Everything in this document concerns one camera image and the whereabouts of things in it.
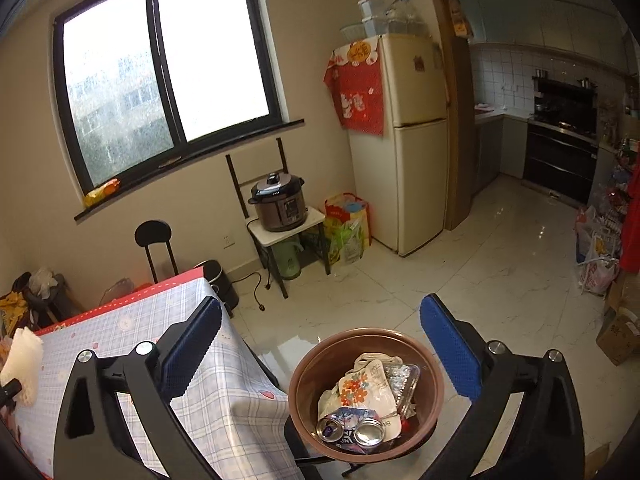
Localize black round stool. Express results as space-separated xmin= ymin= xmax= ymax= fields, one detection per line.
xmin=133 ymin=219 xmax=180 ymax=284

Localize white small side table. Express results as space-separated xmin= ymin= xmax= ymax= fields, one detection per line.
xmin=245 ymin=206 xmax=331 ymax=299

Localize green kettle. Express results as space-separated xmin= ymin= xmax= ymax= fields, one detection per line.
xmin=272 ymin=236 xmax=304 ymax=281

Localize black electric pressure cooker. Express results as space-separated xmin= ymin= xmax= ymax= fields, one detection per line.
xmin=247 ymin=171 xmax=307 ymax=232

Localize black framed window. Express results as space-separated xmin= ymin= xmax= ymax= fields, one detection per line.
xmin=52 ymin=0 xmax=295 ymax=193

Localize colourful shopping bag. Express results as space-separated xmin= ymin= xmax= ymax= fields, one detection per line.
xmin=323 ymin=192 xmax=371 ymax=266

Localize red fridge cover cloth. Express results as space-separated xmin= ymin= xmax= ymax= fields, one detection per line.
xmin=323 ymin=36 xmax=385 ymax=136

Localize yellow clothes pile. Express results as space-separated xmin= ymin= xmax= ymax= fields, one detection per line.
xmin=0 ymin=272 xmax=36 ymax=338

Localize cream two-door refrigerator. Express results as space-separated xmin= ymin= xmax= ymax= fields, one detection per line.
xmin=345 ymin=34 xmax=449 ymax=257

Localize crushed red drink can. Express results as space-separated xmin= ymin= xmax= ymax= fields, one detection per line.
xmin=316 ymin=408 xmax=385 ymax=454

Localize black kitchen stove unit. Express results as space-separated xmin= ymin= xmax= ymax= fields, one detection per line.
xmin=523 ymin=70 xmax=598 ymax=205

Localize brown round trash bin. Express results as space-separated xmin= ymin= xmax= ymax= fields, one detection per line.
xmin=288 ymin=327 xmax=445 ymax=465

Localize cardboard box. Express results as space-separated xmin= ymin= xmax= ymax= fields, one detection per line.
xmin=596 ymin=308 xmax=640 ymax=366

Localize yellow orange snack bag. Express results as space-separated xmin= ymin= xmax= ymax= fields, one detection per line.
xmin=82 ymin=178 xmax=120 ymax=209

